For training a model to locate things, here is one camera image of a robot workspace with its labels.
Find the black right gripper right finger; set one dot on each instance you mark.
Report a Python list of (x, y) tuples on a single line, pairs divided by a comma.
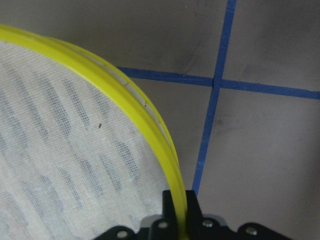
[(194, 218)]

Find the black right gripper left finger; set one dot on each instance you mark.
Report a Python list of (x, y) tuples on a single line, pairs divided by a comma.
[(166, 226)]

